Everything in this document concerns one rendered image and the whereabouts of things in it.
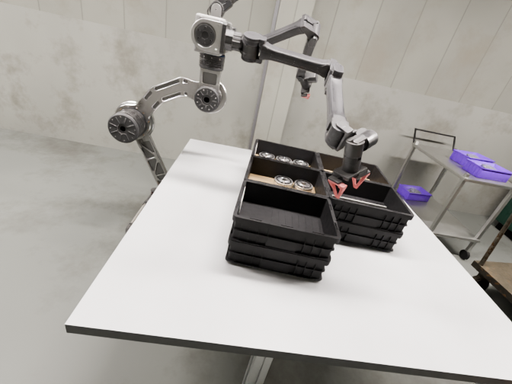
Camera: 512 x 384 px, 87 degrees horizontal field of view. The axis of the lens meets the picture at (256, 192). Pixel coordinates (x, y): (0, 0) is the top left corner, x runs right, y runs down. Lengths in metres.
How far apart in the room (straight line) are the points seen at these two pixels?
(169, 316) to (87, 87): 3.03
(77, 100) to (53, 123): 0.43
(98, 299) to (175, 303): 0.23
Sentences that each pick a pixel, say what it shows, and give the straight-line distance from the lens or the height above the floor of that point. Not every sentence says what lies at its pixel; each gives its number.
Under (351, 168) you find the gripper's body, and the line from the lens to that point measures 0.94.
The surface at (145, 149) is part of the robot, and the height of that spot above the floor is 0.70.
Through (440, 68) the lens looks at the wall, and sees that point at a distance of 3.65.
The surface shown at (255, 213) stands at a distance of 1.19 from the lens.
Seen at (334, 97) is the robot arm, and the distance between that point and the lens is 1.09.
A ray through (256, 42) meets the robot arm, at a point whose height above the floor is 1.47.
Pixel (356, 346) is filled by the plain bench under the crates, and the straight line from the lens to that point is 1.06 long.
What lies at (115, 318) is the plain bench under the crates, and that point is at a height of 0.70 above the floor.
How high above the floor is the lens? 1.49
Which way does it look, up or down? 29 degrees down
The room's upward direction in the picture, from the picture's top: 13 degrees clockwise
